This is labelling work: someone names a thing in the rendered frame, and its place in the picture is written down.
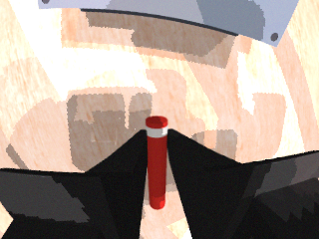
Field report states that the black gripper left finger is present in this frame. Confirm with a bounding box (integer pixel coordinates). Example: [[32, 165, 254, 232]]
[[0, 130, 149, 239]]

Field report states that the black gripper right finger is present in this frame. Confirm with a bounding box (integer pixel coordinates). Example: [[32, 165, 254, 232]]
[[166, 128, 319, 239]]

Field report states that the red peg with white band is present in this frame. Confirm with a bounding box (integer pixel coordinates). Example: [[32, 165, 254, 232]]
[[147, 116, 167, 210]]

